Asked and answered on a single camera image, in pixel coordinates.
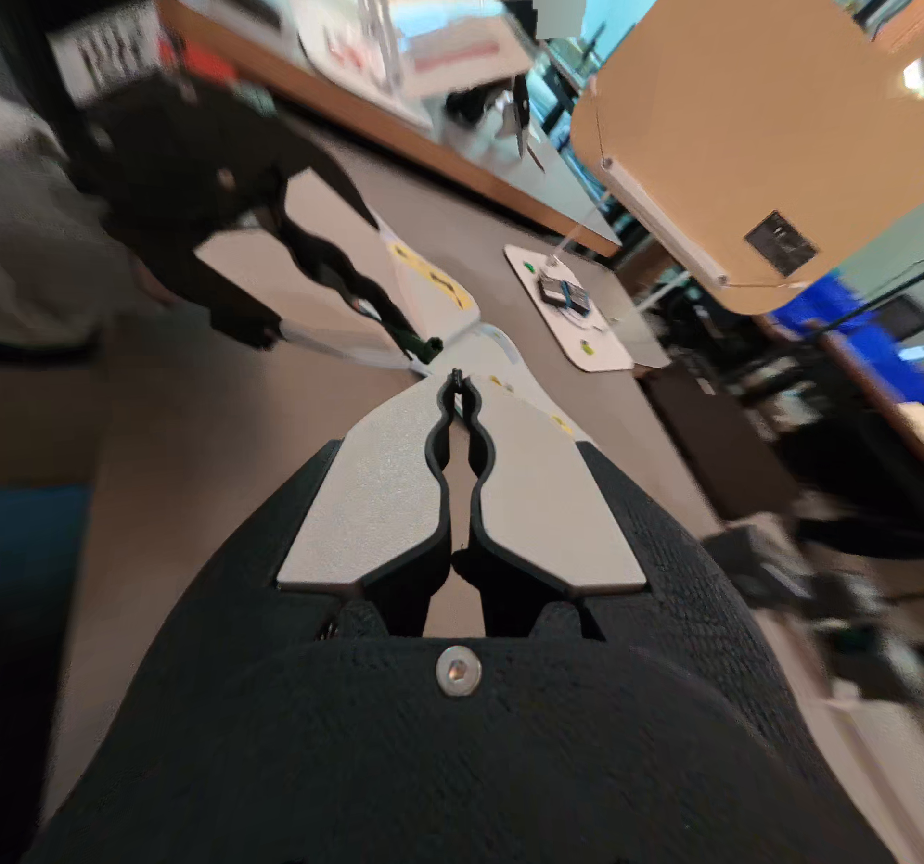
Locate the cardboard box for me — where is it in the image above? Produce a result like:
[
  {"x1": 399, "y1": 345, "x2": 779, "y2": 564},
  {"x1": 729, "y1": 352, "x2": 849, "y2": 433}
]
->
[{"x1": 0, "y1": 366, "x2": 98, "y2": 490}]

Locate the open lego instruction booklet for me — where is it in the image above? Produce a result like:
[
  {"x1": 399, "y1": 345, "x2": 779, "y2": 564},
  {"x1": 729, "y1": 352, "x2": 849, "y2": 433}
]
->
[{"x1": 375, "y1": 218, "x2": 596, "y2": 446}]

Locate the black and white tool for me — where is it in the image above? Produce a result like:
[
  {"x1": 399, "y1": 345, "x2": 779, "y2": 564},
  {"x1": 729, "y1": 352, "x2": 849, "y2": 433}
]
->
[{"x1": 444, "y1": 74, "x2": 550, "y2": 172}]

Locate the black and blue lego build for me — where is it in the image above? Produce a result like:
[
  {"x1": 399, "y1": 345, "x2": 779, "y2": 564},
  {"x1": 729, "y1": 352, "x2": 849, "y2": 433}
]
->
[{"x1": 536, "y1": 274, "x2": 593, "y2": 317}]

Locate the blue chair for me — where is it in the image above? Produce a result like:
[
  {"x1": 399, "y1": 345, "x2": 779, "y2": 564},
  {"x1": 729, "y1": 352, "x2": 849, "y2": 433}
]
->
[{"x1": 765, "y1": 268, "x2": 924, "y2": 403}]

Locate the wooden-edged grey table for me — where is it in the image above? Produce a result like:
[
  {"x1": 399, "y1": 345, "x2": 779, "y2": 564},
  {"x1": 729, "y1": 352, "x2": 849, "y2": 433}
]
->
[{"x1": 152, "y1": 0, "x2": 625, "y2": 259}]

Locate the clear acrylic rod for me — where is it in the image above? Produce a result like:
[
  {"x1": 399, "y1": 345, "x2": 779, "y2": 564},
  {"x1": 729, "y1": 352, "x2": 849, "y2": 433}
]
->
[{"x1": 550, "y1": 203, "x2": 606, "y2": 265}]

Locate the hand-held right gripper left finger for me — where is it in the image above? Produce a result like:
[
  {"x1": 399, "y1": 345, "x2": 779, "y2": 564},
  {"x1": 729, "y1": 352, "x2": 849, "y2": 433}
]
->
[{"x1": 275, "y1": 372, "x2": 463, "y2": 640}]

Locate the white stand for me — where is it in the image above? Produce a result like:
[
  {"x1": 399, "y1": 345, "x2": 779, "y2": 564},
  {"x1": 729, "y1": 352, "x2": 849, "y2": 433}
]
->
[{"x1": 278, "y1": 0, "x2": 434, "y2": 129}]

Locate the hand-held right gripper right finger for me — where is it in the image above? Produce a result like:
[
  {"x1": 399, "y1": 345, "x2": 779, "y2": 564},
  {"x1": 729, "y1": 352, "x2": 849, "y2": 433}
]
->
[{"x1": 451, "y1": 373, "x2": 648, "y2": 640}]

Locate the person's left forearm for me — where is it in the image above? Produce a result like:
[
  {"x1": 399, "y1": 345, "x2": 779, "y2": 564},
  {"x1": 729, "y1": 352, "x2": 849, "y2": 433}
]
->
[{"x1": 0, "y1": 95, "x2": 134, "y2": 349}]

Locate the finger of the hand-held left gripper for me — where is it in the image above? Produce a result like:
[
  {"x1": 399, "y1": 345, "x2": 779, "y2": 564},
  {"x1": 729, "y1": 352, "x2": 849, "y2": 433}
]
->
[
  {"x1": 193, "y1": 226, "x2": 428, "y2": 376},
  {"x1": 276, "y1": 168, "x2": 425, "y2": 358}
]

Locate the blue container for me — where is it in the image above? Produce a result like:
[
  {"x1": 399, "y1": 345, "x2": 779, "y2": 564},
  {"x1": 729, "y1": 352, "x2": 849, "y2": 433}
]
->
[{"x1": 0, "y1": 485, "x2": 91, "y2": 663}]

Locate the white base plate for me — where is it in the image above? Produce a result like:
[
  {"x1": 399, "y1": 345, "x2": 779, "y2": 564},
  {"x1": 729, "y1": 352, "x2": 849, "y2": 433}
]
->
[{"x1": 503, "y1": 243, "x2": 636, "y2": 374}]

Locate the wooden overhead board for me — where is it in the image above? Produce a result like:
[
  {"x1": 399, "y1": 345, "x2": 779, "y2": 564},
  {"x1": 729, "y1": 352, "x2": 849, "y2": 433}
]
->
[{"x1": 570, "y1": 0, "x2": 924, "y2": 317}]

